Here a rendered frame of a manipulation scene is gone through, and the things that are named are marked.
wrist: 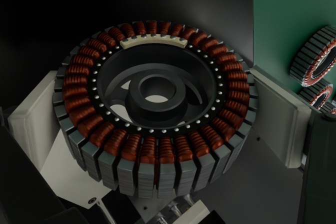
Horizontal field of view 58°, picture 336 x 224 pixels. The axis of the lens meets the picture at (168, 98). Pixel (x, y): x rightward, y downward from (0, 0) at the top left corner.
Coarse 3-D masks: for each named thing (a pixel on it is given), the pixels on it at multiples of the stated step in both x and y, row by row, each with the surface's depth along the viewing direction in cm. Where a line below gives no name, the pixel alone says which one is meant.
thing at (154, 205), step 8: (136, 192) 39; (192, 192) 41; (136, 200) 39; (144, 200) 39; (152, 200) 38; (160, 200) 38; (168, 200) 38; (176, 200) 39; (184, 200) 41; (136, 208) 38; (144, 208) 38; (152, 208) 38; (160, 208) 38; (168, 208) 39; (144, 216) 38; (152, 216) 37; (160, 216) 39; (168, 216) 41
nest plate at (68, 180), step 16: (160, 96) 30; (64, 144) 25; (48, 160) 25; (64, 160) 27; (48, 176) 27; (64, 176) 28; (80, 176) 30; (64, 192) 30; (80, 192) 32; (96, 192) 34
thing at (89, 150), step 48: (96, 48) 18; (144, 48) 19; (192, 48) 19; (96, 96) 16; (144, 96) 19; (240, 96) 16; (96, 144) 14; (144, 144) 14; (192, 144) 14; (240, 144) 15; (144, 192) 15
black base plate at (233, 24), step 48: (0, 0) 17; (48, 0) 18; (96, 0) 20; (144, 0) 23; (192, 0) 26; (240, 0) 30; (0, 48) 18; (48, 48) 20; (240, 48) 36; (0, 96) 20; (192, 96) 36
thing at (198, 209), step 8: (192, 200) 39; (200, 200) 27; (176, 208) 39; (192, 208) 27; (200, 208) 27; (176, 216) 39; (184, 216) 27; (192, 216) 27; (200, 216) 28; (208, 216) 29; (216, 216) 28
